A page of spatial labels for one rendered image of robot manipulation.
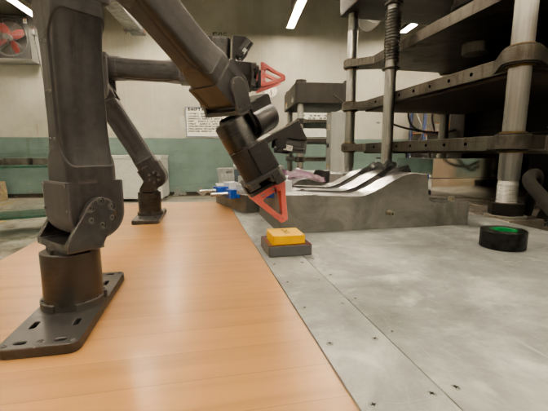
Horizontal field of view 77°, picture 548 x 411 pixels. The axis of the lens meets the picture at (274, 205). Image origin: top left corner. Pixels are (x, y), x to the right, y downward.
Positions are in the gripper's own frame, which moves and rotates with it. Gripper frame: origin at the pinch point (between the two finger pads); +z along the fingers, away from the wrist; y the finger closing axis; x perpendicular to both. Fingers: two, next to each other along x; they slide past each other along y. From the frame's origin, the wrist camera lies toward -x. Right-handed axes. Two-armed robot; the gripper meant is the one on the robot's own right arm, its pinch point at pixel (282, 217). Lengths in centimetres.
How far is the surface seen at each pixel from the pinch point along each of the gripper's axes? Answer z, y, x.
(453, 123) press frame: 47, 146, -154
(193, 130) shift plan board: -70, 735, -17
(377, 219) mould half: 16.4, 12.7, -21.5
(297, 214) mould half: 4.9, 12.7, -4.9
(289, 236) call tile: 3.1, -2.8, 0.9
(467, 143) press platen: 26, 49, -81
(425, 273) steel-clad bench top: 14.8, -16.8, -12.9
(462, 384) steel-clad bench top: 8.5, -39.9, -0.9
